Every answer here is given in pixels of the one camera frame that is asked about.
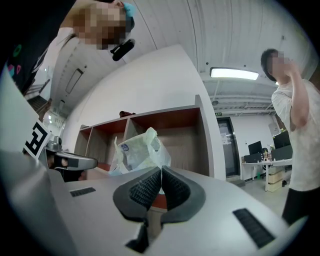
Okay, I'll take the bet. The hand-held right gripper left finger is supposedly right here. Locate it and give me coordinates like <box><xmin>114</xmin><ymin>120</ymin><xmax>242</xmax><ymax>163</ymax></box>
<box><xmin>112</xmin><ymin>166</ymin><xmax>162</xmax><ymax>223</ymax></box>

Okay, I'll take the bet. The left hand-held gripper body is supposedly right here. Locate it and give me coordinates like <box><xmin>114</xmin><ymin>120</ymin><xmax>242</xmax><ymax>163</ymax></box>
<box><xmin>22</xmin><ymin>121</ymin><xmax>99</xmax><ymax>172</ymax></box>

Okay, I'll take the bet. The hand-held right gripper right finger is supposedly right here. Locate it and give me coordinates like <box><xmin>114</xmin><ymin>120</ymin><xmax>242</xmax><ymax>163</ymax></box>
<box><xmin>161</xmin><ymin>164</ymin><xmax>206</xmax><ymax>224</ymax></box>

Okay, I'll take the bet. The white plastic bag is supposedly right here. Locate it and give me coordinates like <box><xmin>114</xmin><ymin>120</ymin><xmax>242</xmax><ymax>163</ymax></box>
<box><xmin>108</xmin><ymin>126</ymin><xmax>172</xmax><ymax>177</ymax></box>

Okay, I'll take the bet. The person's left hand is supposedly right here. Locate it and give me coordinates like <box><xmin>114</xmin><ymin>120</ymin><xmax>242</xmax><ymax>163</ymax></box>
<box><xmin>48</xmin><ymin>155</ymin><xmax>70</xmax><ymax>171</ymax></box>

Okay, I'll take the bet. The wooden shelf unit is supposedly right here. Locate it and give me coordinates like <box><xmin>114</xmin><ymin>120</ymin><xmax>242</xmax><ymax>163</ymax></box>
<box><xmin>73</xmin><ymin>94</ymin><xmax>218</xmax><ymax>209</ymax></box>

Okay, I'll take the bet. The dark glass door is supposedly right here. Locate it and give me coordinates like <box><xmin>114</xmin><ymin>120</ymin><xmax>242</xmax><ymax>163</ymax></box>
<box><xmin>216</xmin><ymin>117</ymin><xmax>241</xmax><ymax>179</ymax></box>

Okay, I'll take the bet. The white office table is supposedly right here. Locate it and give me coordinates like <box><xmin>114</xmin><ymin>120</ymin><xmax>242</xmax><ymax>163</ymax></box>
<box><xmin>240</xmin><ymin>158</ymin><xmax>293</xmax><ymax>181</ymax></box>

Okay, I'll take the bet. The black printed T-shirt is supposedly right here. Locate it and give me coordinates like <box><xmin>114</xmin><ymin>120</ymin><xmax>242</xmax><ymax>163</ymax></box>
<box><xmin>4</xmin><ymin>0</ymin><xmax>76</xmax><ymax>95</ymax></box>

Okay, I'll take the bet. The long ceiling light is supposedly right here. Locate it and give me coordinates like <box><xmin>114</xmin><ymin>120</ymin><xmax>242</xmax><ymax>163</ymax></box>
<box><xmin>209</xmin><ymin>66</ymin><xmax>260</xmax><ymax>81</ymax></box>

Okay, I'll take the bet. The teal hair clip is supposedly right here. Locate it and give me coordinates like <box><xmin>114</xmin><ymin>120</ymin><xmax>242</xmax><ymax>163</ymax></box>
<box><xmin>121</xmin><ymin>1</ymin><xmax>137</xmax><ymax>19</ymax></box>

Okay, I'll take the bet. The black head-worn camera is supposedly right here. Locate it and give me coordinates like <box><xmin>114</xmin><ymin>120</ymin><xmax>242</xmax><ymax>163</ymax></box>
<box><xmin>109</xmin><ymin>38</ymin><xmax>137</xmax><ymax>62</ymax></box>

